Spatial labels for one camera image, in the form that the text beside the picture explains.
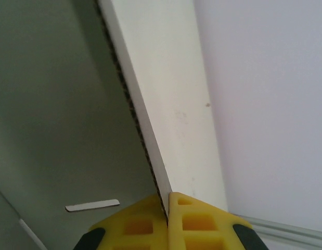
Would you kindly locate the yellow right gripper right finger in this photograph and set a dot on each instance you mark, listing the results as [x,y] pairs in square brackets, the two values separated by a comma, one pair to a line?
[207,226]

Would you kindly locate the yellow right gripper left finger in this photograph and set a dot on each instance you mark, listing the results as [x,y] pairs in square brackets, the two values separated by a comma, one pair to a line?
[129,226]

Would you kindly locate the white cardboard box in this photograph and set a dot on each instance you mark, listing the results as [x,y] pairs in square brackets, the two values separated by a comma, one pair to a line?
[59,104]

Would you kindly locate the aluminium frame post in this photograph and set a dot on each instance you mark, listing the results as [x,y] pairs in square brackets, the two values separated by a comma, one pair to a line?
[288,230]

